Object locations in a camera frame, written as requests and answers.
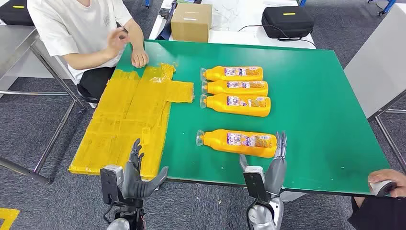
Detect white table foot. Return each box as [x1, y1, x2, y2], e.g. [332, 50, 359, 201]
[281, 191, 307, 203]

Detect blue metal frame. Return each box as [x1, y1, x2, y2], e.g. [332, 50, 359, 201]
[144, 0, 397, 16]

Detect brown cardboard box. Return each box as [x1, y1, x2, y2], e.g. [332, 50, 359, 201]
[170, 2, 213, 44]

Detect person's hand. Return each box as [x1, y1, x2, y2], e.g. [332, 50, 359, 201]
[368, 169, 406, 198]

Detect black stool seat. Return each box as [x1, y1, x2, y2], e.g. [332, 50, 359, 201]
[76, 83, 100, 104]

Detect black zippered carry case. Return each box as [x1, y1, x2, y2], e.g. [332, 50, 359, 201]
[0, 0, 35, 27]
[261, 5, 315, 40]

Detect yellow taped cardboard mat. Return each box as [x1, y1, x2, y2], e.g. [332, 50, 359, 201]
[68, 63, 195, 181]

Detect white table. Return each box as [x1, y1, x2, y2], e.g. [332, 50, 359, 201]
[148, 0, 317, 50]

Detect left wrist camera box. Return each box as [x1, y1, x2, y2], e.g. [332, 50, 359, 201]
[100, 165, 124, 206]

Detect grey table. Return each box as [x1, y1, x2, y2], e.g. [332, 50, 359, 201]
[344, 3, 406, 173]

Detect person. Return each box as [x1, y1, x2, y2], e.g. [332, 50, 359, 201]
[27, 0, 150, 101]
[347, 169, 406, 230]

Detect orange detergent bottle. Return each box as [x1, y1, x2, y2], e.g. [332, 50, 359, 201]
[201, 80, 269, 97]
[200, 66, 264, 82]
[196, 129, 278, 159]
[200, 93, 271, 118]

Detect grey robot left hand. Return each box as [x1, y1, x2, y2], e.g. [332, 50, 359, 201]
[122, 138, 169, 199]

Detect grey handheld device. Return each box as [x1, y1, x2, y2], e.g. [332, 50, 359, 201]
[369, 180, 398, 198]

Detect black cable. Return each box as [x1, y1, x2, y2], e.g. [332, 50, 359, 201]
[237, 24, 317, 49]

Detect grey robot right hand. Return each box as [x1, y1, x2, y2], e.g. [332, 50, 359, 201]
[239, 131, 288, 197]

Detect person's right hand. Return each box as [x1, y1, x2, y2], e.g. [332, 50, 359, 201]
[106, 27, 130, 58]

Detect metal table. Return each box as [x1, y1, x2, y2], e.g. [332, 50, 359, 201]
[0, 24, 86, 186]

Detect person's left hand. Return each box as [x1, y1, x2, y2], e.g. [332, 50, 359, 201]
[131, 47, 149, 69]

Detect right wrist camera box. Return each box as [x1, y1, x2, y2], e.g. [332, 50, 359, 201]
[243, 165, 270, 204]

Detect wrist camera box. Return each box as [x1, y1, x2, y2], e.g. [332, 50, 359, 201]
[100, 165, 124, 206]
[243, 165, 270, 204]

